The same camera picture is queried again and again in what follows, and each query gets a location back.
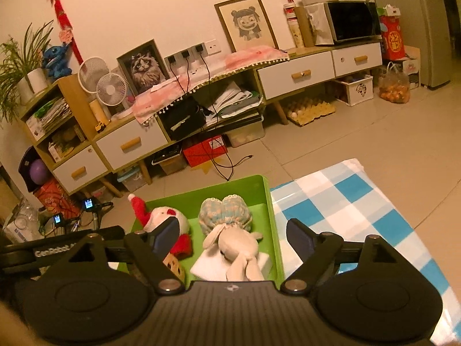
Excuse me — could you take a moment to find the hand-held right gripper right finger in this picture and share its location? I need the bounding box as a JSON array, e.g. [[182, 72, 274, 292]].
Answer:
[[280, 218, 407, 294]]

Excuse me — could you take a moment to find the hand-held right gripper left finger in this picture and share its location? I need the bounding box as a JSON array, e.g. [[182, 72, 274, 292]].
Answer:
[[54, 219, 188, 294]]

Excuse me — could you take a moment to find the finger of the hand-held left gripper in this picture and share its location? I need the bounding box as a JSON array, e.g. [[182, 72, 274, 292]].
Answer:
[[99, 225, 125, 240]]

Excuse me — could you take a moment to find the santa plush doll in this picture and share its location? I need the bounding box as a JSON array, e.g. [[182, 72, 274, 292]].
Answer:
[[128, 194, 195, 260]]

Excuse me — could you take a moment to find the green plastic bin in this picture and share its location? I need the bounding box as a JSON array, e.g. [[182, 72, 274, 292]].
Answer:
[[124, 175, 285, 285]]

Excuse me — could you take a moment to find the beige bunny plush doll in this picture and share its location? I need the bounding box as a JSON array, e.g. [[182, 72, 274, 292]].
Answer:
[[199, 195, 265, 282]]

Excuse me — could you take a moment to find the clear plastic bag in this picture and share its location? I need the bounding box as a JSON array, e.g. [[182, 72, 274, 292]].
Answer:
[[3, 195, 41, 243]]

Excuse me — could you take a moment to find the clear plastic lidded box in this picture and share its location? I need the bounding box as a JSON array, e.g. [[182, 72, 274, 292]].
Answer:
[[117, 169, 148, 192]]

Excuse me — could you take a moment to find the orange printed box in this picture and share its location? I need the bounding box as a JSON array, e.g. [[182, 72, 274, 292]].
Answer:
[[34, 178, 73, 211]]

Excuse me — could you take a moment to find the white drawer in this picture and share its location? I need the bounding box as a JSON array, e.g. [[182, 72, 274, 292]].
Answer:
[[97, 118, 169, 171], [332, 42, 383, 77], [257, 51, 335, 99], [53, 144, 109, 193]]

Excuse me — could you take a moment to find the blue white checkered cloth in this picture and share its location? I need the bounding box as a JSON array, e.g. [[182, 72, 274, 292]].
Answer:
[[270, 159, 461, 346]]

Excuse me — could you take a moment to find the purple ball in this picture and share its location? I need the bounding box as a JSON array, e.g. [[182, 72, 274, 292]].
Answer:
[[31, 159, 49, 184]]

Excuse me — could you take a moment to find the open box with black item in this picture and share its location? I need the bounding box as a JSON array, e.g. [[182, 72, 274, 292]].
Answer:
[[151, 144, 188, 175]]

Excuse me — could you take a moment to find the red flat box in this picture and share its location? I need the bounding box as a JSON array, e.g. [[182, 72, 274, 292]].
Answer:
[[183, 135, 229, 168]]

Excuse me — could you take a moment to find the clear storage box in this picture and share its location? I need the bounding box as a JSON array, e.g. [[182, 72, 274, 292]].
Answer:
[[227, 121, 265, 148]]

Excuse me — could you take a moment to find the black bag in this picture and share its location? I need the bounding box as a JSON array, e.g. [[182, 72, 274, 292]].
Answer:
[[158, 97, 206, 141]]

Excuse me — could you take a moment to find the yellow cylinder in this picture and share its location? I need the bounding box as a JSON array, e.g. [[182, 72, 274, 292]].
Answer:
[[89, 99, 109, 123]]

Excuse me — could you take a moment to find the white carton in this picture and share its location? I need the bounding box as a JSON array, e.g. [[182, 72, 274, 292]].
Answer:
[[25, 113, 46, 141]]

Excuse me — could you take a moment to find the egg tray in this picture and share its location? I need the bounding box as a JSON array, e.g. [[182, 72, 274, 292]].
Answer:
[[286, 99, 337, 127]]

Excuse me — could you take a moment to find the stack of papers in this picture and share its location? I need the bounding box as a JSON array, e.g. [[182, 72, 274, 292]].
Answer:
[[36, 97, 73, 130]]

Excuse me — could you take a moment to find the small white fan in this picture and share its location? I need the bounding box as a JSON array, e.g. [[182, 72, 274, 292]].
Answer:
[[97, 73, 128, 110]]

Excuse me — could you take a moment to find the wooden shelf cabinet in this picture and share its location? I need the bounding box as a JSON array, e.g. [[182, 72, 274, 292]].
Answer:
[[20, 74, 112, 197]]

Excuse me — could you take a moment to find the white cutout crate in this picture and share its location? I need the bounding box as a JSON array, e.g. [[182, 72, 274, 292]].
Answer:
[[339, 75, 374, 106]]

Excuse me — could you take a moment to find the green potted plant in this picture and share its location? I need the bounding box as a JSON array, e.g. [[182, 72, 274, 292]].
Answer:
[[14, 22, 54, 93], [0, 38, 35, 127]]

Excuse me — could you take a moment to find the large white fan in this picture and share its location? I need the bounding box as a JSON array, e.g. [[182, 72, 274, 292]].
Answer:
[[78, 57, 109, 94]]

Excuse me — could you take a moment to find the framed cat picture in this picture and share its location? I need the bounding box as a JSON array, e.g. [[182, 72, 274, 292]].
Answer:
[[117, 39, 171, 96]]

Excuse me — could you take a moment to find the wooden TV cabinet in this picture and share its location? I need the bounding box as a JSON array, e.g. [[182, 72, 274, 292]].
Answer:
[[92, 41, 384, 188]]

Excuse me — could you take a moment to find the bag of oranges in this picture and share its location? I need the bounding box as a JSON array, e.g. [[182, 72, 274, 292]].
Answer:
[[378, 62, 411, 104]]

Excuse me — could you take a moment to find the blue alien plush toy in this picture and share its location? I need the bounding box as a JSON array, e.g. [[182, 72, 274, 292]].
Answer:
[[41, 43, 73, 79]]

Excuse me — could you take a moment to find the pink fringed cloth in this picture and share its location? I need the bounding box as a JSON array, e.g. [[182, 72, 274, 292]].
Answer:
[[133, 45, 290, 125]]

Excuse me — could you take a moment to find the cardboard box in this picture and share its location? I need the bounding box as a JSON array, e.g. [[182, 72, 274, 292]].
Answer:
[[401, 45, 421, 87]]

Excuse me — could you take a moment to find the cardboard tube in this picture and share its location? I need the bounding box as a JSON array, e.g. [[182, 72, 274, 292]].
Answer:
[[294, 5, 315, 47]]

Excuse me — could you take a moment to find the white printed container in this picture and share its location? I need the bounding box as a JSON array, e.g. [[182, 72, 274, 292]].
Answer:
[[284, 3, 303, 48]]

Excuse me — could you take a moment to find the long red hanging decoration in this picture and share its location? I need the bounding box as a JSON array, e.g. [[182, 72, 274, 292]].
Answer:
[[43, 0, 84, 63]]

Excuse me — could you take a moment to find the red gift bag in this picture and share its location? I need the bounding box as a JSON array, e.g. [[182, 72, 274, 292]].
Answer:
[[379, 5, 406, 61]]

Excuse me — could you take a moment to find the framed girl drawing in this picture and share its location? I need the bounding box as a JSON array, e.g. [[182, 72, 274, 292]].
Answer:
[[214, 0, 279, 54]]

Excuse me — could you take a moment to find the white microwave oven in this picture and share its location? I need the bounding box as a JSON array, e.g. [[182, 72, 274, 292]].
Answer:
[[324, 1, 381, 43]]

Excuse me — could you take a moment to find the grey refrigerator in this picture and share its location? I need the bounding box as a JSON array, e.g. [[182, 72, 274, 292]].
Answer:
[[371, 0, 458, 89]]

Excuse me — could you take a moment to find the small camera on tripod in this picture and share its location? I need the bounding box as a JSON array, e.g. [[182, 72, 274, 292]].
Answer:
[[39, 213, 78, 233], [83, 198, 114, 229]]

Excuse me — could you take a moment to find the black curved frame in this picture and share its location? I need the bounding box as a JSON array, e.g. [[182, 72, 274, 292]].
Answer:
[[18, 146, 51, 191]]

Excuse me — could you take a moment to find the black cable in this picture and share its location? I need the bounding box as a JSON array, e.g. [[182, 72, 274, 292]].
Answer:
[[171, 63, 191, 98], [199, 53, 254, 181]]

